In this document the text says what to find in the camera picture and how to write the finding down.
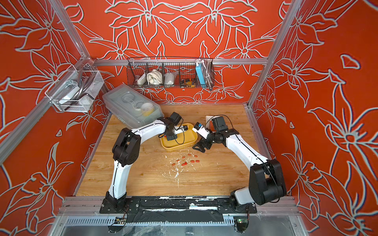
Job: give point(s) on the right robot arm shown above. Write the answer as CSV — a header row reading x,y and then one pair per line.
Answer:
x,y
266,179

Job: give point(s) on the black wire wall basket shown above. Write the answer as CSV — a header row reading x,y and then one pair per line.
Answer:
x,y
177,72

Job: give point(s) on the white cloth in basket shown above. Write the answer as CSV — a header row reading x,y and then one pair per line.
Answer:
x,y
154,77

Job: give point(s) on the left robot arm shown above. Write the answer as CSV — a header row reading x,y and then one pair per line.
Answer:
x,y
126,151

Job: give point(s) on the white square box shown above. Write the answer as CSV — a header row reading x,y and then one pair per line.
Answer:
x,y
209,123

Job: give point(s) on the clear lidded storage container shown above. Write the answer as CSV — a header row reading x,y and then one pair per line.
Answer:
x,y
125,103

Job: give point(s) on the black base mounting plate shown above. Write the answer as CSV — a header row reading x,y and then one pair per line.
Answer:
x,y
217,204

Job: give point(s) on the blue box in basket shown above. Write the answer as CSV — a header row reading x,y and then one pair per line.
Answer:
x,y
200,70

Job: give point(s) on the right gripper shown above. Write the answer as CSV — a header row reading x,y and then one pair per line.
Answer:
x,y
204,141

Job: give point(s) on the yellow plastic tray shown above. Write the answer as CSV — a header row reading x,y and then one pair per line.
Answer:
x,y
183,140

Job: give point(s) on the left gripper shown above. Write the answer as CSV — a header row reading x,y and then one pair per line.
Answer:
x,y
172,137

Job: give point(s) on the clear wall-mounted bin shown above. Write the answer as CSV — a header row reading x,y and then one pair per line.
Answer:
x,y
75,90

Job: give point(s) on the yellow tape roll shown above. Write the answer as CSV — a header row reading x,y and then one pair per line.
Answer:
x,y
147,109

